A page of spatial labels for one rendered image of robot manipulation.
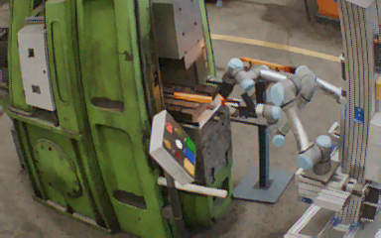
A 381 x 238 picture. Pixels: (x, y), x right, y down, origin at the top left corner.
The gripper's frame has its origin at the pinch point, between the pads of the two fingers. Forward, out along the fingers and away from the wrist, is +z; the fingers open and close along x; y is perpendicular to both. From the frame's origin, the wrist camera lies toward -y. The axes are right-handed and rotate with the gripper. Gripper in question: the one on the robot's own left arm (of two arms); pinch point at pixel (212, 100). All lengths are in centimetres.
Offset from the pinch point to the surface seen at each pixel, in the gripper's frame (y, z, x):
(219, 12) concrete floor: -82, 164, 309
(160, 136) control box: -6, -18, -65
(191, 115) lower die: -4.8, 7.5, -12.2
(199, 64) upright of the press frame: -21.4, 6.3, 27.6
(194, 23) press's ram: -31, -39, 5
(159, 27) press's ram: -44, -40, -17
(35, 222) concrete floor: -73, 156, -83
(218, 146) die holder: 16.0, 31.9, 3.9
